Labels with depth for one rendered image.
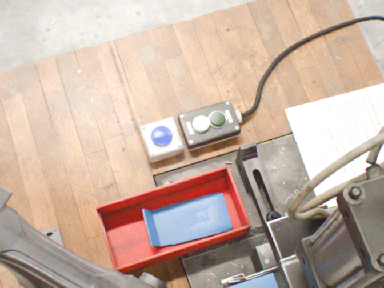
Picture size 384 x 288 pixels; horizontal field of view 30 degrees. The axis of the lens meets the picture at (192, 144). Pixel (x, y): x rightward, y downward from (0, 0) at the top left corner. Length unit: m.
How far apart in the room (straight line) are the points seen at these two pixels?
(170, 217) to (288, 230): 0.30
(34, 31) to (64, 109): 1.15
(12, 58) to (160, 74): 1.14
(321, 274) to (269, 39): 0.67
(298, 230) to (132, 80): 0.51
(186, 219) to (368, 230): 0.64
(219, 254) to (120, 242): 0.18
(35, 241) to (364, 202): 0.40
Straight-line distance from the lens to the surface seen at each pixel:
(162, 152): 1.33
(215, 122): 1.35
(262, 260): 1.24
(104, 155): 1.37
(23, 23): 2.56
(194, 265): 1.31
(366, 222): 0.73
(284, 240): 1.09
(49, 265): 0.90
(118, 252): 1.31
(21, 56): 2.50
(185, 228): 1.32
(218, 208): 1.33
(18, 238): 0.90
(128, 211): 1.33
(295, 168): 1.38
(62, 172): 1.37
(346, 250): 0.80
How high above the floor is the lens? 2.19
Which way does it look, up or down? 70 degrees down
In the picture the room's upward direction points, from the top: 6 degrees clockwise
